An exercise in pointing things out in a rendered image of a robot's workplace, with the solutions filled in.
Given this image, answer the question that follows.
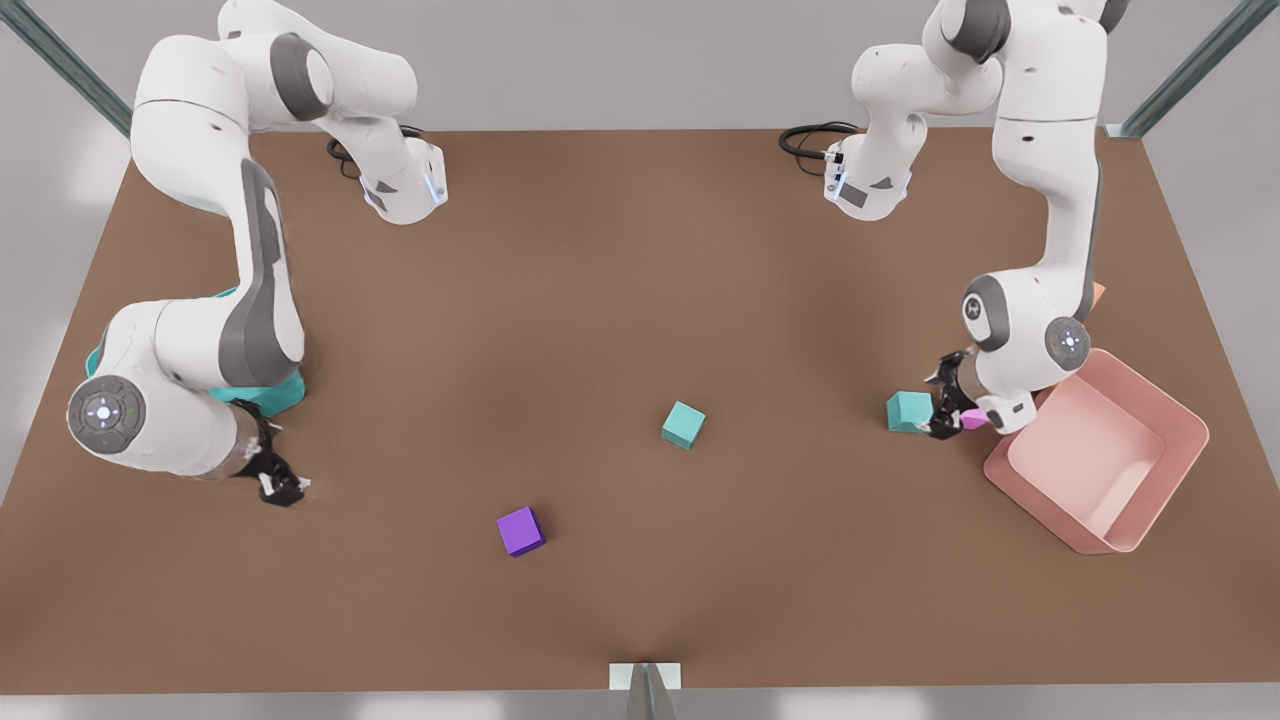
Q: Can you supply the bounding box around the teal cube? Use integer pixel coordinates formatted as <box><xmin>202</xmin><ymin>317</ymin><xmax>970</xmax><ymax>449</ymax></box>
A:
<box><xmin>661</xmin><ymin>401</ymin><xmax>707</xmax><ymax>452</ymax></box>
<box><xmin>886</xmin><ymin>391</ymin><xmax>935</xmax><ymax>435</ymax></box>

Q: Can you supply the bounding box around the teal bowl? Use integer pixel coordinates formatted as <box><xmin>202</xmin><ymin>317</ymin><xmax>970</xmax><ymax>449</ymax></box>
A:
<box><xmin>85</xmin><ymin>287</ymin><xmax>307</xmax><ymax>418</ymax></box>

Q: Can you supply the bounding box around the pink square tray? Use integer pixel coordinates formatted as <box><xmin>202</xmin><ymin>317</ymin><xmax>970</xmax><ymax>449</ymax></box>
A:
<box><xmin>983</xmin><ymin>347</ymin><xmax>1211</xmax><ymax>555</ymax></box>

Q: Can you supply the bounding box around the purple cube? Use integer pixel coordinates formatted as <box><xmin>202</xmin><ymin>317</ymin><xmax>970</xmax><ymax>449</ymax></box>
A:
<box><xmin>496</xmin><ymin>506</ymin><xmax>547</xmax><ymax>558</ymax></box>

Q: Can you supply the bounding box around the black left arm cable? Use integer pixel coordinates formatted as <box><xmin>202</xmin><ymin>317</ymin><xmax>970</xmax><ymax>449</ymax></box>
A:
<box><xmin>779</xmin><ymin>122</ymin><xmax>864</xmax><ymax>178</ymax></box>

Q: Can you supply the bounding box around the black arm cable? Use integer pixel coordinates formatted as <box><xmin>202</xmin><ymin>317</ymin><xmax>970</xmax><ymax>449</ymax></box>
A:
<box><xmin>326</xmin><ymin>124</ymin><xmax>425</xmax><ymax>182</ymax></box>
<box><xmin>779</xmin><ymin>122</ymin><xmax>864</xmax><ymax>178</ymax></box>

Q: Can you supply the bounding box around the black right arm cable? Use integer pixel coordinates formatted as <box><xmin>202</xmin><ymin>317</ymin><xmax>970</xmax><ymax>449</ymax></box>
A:
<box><xmin>326</xmin><ymin>124</ymin><xmax>425</xmax><ymax>182</ymax></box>

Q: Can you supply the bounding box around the silver frame post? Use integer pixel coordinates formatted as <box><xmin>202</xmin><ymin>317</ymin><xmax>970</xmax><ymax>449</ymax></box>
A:
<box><xmin>1104</xmin><ymin>0</ymin><xmax>1280</xmax><ymax>140</ymax></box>
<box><xmin>609</xmin><ymin>662</ymin><xmax>683</xmax><ymax>720</ymax></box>
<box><xmin>0</xmin><ymin>0</ymin><xmax>134</xmax><ymax>139</ymax></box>

